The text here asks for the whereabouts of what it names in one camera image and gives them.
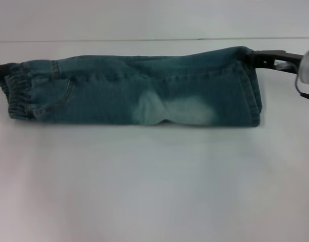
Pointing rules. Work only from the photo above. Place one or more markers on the blue denim shorts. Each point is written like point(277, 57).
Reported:
point(144, 88)

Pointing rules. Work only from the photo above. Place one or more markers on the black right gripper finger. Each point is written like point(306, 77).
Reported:
point(250, 59)

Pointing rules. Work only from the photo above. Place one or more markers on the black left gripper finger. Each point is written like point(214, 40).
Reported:
point(3, 70)

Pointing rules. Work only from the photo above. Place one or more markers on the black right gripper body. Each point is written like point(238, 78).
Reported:
point(275, 58)

